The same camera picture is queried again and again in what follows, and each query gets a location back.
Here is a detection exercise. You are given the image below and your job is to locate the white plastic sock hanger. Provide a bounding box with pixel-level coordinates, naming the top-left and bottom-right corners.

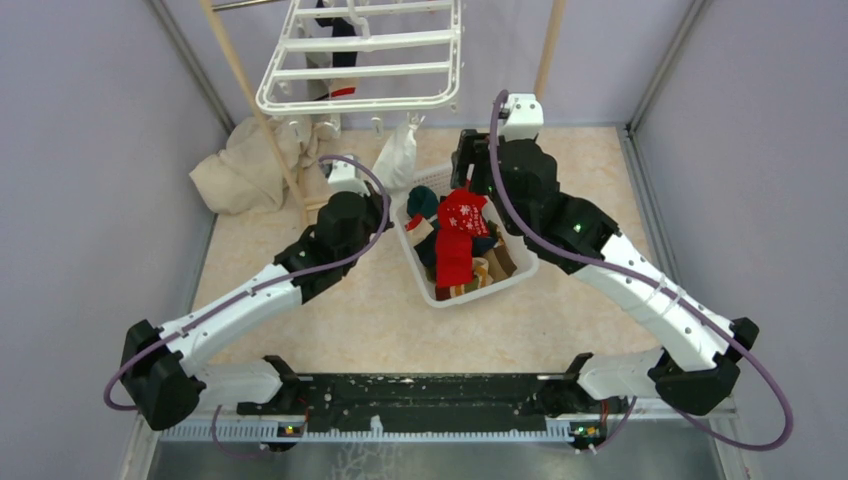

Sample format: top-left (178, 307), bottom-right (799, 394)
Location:
top-left (257, 1), bottom-right (464, 132)

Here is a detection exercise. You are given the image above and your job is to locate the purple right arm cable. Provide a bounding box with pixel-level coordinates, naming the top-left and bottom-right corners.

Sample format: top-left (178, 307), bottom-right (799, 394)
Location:
top-left (488, 89), bottom-right (795, 453)

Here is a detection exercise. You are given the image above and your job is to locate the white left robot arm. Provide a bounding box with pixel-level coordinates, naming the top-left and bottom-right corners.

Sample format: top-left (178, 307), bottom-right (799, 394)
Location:
top-left (111, 191), bottom-right (390, 431)

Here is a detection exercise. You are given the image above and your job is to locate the red plain sock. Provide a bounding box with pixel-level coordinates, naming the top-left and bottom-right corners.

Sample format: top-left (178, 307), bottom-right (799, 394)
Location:
top-left (435, 229), bottom-right (473, 288)

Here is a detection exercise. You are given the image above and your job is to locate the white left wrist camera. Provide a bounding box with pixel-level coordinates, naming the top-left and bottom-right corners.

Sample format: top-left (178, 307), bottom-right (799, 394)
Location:
top-left (325, 154), bottom-right (369, 196)

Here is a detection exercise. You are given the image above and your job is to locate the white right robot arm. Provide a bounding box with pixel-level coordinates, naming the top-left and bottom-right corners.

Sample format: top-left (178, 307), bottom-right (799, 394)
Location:
top-left (451, 129), bottom-right (759, 416)

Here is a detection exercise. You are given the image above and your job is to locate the white fluffy sock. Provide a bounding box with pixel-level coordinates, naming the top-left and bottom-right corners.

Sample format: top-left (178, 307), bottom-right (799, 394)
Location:
top-left (372, 120), bottom-right (418, 194)

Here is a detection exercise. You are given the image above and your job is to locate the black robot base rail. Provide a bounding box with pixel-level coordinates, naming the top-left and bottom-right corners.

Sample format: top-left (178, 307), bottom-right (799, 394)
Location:
top-left (214, 373), bottom-right (638, 450)

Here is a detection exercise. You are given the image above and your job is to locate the wooden drying rack frame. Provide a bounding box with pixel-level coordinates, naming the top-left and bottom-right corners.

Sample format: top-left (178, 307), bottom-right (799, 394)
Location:
top-left (198, 0), bottom-right (569, 227)

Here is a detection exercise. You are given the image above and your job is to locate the brown cloth in basket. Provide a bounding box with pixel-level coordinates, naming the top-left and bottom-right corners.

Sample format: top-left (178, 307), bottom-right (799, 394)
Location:
top-left (486, 243), bottom-right (517, 282)

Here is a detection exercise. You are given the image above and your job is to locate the red snowflake sock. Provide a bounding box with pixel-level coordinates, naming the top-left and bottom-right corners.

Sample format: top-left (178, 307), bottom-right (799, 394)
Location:
top-left (437, 188), bottom-right (489, 237)

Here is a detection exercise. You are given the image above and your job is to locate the beige crumpled cloth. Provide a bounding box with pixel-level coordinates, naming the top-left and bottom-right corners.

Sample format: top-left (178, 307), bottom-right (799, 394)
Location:
top-left (189, 116), bottom-right (334, 215)

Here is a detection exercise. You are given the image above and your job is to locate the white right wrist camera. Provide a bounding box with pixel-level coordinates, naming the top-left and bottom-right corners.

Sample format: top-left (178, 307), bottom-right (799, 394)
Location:
top-left (498, 93), bottom-right (544, 141)

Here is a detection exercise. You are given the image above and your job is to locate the navy red sock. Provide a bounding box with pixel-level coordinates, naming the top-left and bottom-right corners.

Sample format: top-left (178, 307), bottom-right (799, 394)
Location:
top-left (309, 17), bottom-right (359, 101)

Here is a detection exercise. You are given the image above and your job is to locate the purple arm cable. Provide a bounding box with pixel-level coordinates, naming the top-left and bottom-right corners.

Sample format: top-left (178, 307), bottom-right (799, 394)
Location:
top-left (102, 154), bottom-right (393, 412)
top-left (488, 89), bottom-right (795, 453)

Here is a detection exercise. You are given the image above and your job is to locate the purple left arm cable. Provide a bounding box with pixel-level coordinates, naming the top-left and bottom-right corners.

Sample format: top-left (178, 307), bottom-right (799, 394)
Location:
top-left (102, 154), bottom-right (393, 412)

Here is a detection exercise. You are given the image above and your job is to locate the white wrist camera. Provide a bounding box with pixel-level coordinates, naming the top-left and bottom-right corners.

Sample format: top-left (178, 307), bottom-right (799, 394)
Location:
top-left (498, 93), bottom-right (544, 141)
top-left (325, 154), bottom-right (369, 196)

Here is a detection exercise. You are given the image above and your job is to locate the white plastic laundry basket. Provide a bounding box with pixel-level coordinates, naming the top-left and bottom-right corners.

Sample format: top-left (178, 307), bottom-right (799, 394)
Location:
top-left (391, 164), bottom-right (539, 308)

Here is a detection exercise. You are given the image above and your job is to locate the teal sock in basket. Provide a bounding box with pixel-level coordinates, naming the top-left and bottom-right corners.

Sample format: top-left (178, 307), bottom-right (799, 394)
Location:
top-left (406, 185), bottom-right (440, 219)

